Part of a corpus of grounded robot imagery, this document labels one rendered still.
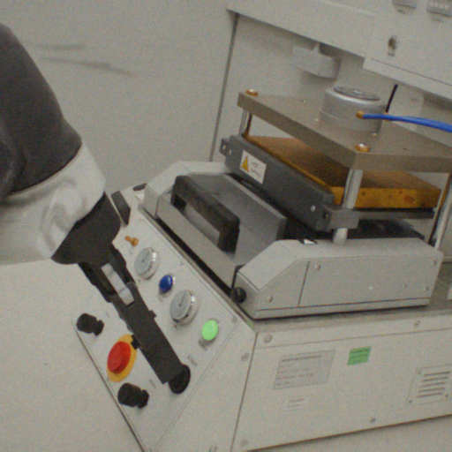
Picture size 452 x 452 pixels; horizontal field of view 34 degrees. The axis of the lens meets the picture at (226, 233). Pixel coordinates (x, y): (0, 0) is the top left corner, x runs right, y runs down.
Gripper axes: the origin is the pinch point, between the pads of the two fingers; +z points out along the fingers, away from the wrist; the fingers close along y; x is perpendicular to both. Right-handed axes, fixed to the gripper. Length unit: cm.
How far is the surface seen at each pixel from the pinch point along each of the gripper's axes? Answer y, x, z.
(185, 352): 1.8, -2.6, 3.8
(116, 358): 11.6, 4.3, 6.7
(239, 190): 14.3, -20.0, -2.3
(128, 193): 65, -14, 17
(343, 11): 91, -86, 21
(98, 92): 162, -35, 33
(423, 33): 17, -53, -6
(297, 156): 12.8, -28.4, -2.7
